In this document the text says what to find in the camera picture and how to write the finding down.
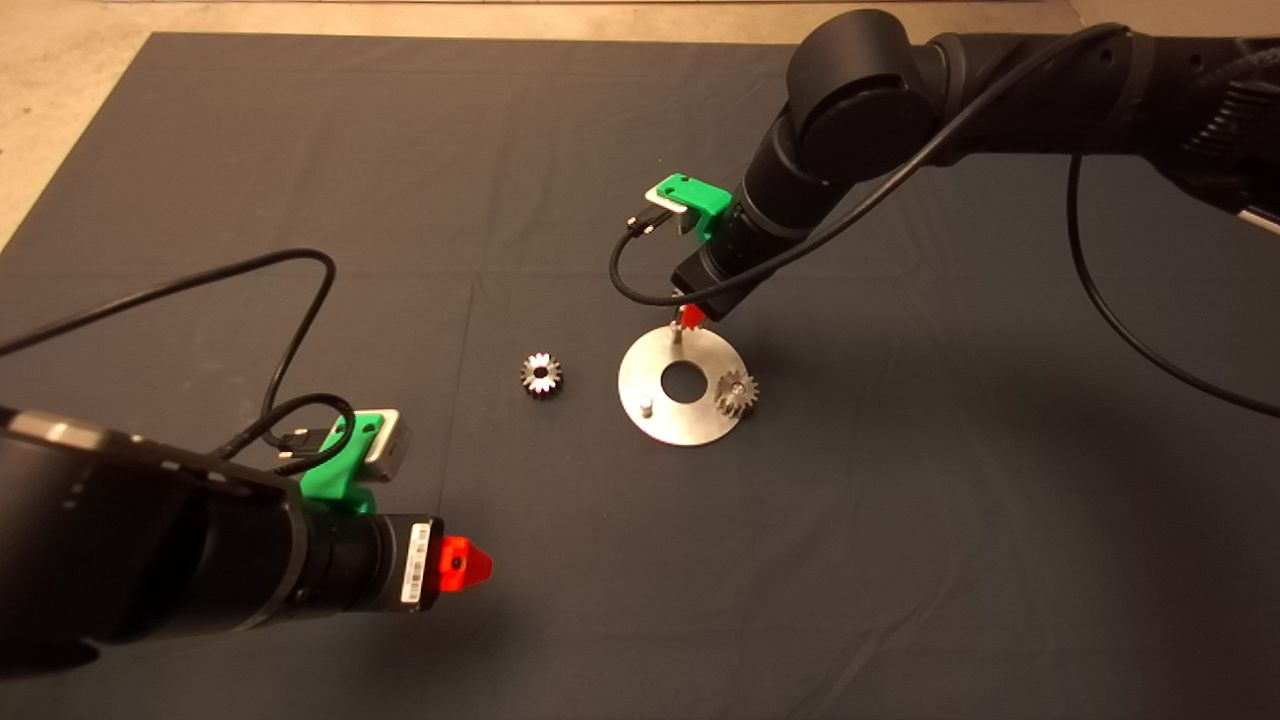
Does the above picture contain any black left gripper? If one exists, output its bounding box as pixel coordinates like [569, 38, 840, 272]
[372, 515, 494, 613]

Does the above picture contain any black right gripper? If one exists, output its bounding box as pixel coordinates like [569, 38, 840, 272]
[670, 248, 771, 333]

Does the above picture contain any small steel planetary gear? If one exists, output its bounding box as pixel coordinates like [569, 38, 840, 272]
[520, 352, 564, 399]
[713, 368, 761, 421]

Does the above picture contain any round metal carrier plate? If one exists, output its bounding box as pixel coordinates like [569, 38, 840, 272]
[617, 325, 750, 448]

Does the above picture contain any dark grey table cloth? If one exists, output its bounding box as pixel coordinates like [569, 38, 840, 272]
[0, 33, 1280, 720]

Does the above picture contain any black right camera cable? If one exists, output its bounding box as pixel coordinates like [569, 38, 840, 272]
[608, 22, 1280, 419]

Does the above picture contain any black camera cable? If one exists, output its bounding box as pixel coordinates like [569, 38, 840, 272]
[0, 247, 356, 476]
[608, 22, 1280, 419]

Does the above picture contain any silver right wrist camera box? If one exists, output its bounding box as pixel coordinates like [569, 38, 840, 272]
[640, 195, 701, 238]

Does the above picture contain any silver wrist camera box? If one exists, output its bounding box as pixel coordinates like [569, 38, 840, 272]
[355, 408, 411, 484]
[640, 195, 701, 238]

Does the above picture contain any green right camera mount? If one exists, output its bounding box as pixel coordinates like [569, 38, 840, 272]
[645, 173, 734, 246]

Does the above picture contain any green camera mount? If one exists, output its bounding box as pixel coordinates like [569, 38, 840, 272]
[300, 410, 386, 516]
[645, 173, 734, 246]

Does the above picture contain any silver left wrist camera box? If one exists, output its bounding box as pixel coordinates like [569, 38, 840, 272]
[355, 408, 411, 484]

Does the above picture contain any green left camera mount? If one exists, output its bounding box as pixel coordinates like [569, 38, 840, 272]
[300, 410, 386, 516]

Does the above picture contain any black left camera cable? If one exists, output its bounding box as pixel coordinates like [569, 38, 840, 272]
[0, 247, 356, 476]

